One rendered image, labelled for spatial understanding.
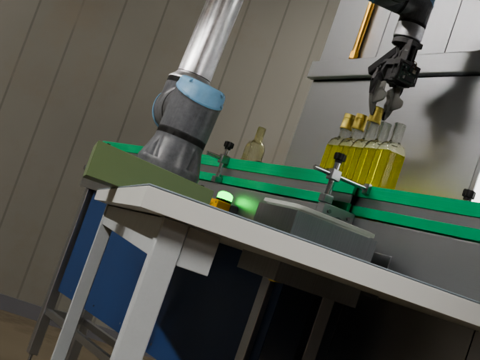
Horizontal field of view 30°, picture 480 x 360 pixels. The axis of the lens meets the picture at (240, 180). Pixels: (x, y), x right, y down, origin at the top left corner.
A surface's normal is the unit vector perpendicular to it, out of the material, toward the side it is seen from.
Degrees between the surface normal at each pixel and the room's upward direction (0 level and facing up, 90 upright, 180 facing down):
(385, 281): 90
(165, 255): 90
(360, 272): 90
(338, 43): 90
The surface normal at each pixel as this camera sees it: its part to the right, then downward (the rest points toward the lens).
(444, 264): -0.83, -0.33
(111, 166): 0.20, -0.01
